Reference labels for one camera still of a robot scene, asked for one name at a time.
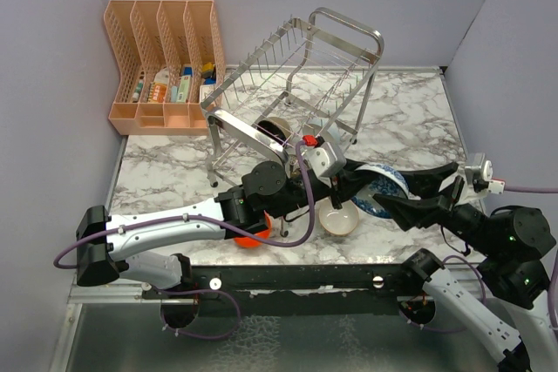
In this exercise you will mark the black aluminium frame rail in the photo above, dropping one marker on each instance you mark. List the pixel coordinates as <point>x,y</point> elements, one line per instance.
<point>214,291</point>

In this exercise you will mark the small green white tube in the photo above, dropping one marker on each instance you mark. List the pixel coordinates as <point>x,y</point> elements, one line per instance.
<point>138,89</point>

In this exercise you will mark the steel wire dish rack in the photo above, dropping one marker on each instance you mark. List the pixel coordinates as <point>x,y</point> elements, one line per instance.
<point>320,67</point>

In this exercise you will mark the orange white packet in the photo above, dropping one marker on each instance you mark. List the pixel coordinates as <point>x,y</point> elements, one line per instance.
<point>159,86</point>

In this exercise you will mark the beige speckled bowl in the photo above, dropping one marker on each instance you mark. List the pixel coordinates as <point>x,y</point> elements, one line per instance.
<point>338,222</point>

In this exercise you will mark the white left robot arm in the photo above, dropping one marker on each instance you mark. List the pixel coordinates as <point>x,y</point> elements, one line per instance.
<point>108,247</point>

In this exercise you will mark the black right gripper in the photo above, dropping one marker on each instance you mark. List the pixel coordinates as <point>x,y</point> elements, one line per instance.
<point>430,204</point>

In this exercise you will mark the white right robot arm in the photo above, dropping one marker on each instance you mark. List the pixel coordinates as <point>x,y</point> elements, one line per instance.
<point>524,288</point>

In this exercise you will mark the blue and white bowl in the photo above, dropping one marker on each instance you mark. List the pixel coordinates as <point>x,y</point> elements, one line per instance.
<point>385,181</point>

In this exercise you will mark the red bowl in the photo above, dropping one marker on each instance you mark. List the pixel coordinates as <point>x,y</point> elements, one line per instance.
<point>246,242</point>

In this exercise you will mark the cream bottle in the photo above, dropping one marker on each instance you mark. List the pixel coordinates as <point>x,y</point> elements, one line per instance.
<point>209,78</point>

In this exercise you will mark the peach plastic file organizer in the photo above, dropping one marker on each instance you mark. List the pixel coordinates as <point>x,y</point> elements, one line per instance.
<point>149,35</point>

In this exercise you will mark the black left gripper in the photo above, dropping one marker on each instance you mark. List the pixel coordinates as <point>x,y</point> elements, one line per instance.
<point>348,181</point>

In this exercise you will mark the white blue tube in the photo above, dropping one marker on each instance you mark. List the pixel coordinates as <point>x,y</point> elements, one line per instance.
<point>185,84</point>

